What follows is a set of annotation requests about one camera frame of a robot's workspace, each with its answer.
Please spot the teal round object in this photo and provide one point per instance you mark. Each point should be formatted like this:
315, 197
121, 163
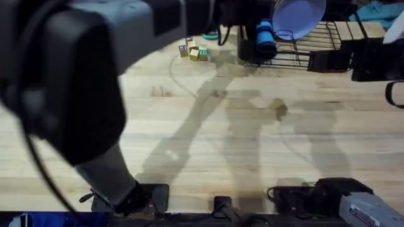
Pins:
210, 36

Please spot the black rail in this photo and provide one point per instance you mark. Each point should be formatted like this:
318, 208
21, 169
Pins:
189, 219

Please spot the blue cup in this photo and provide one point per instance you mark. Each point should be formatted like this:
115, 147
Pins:
265, 39

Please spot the blue plate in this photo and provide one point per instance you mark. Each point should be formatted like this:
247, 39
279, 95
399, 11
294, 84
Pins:
298, 17

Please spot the heap of toy blocks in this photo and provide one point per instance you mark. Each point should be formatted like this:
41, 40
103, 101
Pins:
194, 50

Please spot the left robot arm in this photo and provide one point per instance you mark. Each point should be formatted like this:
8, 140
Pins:
79, 79

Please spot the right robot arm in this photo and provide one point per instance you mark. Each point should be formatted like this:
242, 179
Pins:
363, 208

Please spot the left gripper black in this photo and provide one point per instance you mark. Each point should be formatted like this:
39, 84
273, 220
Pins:
240, 11

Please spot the teal cloth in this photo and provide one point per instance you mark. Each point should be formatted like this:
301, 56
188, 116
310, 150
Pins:
377, 11

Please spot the blue object below rail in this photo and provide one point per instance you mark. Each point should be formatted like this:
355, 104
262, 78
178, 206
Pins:
60, 219

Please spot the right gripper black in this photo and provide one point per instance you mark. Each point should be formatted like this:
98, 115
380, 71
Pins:
378, 63

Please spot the white object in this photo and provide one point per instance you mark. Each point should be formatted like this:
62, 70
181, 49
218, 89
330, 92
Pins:
395, 31

